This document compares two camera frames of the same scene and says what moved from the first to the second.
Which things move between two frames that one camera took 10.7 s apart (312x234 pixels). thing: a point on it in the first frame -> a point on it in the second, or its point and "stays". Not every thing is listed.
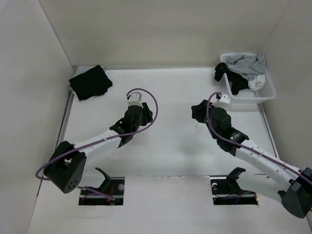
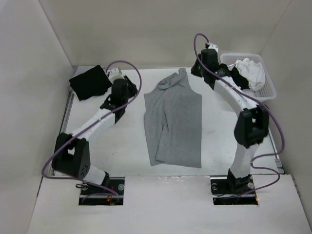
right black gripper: (197, 109) -> (194, 71)
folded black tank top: (93, 82) stays
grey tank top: (255, 65) -> (173, 122)
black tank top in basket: (239, 81) stays
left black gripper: (147, 114) -> (132, 87)
